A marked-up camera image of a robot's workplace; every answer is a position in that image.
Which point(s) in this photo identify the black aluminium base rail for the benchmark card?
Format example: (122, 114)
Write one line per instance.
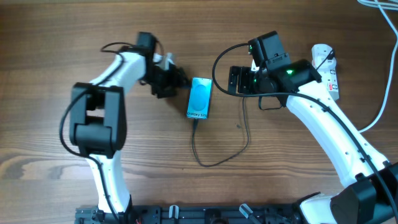
(268, 214)

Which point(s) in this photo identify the white power strip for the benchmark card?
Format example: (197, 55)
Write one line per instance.
(329, 77)

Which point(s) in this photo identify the smartphone with cyan screen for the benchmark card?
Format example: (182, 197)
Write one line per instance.
(199, 98)

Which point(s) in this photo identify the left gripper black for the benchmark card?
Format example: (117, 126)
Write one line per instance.
(174, 81)

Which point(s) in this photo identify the white charger plug adapter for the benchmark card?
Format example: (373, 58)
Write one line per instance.
(321, 63)

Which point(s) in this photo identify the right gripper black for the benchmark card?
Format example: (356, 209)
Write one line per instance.
(245, 73)

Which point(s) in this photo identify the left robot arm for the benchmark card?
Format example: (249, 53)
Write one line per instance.
(98, 121)

